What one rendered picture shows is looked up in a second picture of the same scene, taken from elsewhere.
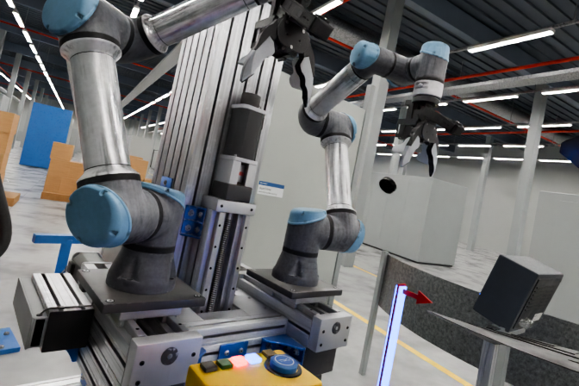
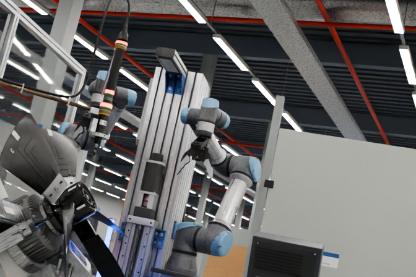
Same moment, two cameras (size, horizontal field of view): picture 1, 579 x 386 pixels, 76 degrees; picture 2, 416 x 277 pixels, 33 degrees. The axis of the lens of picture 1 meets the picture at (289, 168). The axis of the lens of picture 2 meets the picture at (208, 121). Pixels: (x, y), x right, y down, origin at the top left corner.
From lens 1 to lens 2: 2.77 m
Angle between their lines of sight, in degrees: 54
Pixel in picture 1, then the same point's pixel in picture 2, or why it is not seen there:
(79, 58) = not seen: hidden behind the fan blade
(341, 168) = (227, 195)
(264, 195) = not seen: hidden behind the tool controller
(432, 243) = not seen: outside the picture
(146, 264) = (73, 236)
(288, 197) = (346, 269)
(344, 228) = (205, 234)
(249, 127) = (148, 172)
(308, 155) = (372, 220)
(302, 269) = (173, 259)
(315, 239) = (183, 240)
